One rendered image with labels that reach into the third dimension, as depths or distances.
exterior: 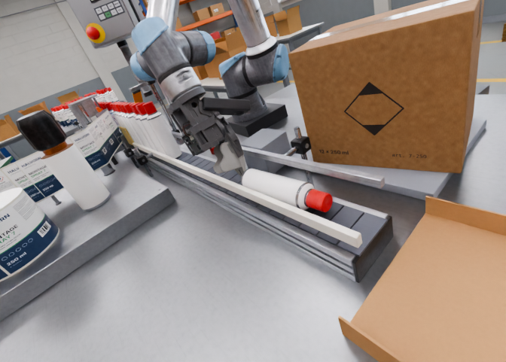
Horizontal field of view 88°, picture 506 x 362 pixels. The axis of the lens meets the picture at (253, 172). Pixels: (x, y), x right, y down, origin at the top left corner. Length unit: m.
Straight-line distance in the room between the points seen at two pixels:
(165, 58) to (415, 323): 0.57
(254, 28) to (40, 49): 7.99
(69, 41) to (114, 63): 1.05
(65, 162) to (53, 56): 7.86
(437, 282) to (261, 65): 0.78
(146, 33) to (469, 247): 0.64
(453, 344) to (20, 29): 8.81
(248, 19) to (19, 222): 0.82
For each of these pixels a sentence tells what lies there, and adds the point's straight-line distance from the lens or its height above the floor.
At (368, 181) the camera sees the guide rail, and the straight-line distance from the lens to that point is 0.42.
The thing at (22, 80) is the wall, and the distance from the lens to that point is 8.75.
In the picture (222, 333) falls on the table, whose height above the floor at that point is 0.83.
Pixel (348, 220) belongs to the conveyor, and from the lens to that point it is 0.47.
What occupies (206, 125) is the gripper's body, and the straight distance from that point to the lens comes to 0.55.
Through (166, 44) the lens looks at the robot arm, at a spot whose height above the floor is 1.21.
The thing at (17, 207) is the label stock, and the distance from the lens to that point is 0.85.
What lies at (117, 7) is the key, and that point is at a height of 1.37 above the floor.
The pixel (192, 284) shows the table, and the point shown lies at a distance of 0.55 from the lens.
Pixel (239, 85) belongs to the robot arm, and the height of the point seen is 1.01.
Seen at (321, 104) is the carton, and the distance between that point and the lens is 0.60.
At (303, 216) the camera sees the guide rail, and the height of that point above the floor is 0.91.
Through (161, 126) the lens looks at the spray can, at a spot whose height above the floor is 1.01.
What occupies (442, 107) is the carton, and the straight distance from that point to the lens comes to 0.55.
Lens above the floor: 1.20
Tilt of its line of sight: 29 degrees down
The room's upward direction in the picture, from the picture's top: 21 degrees counter-clockwise
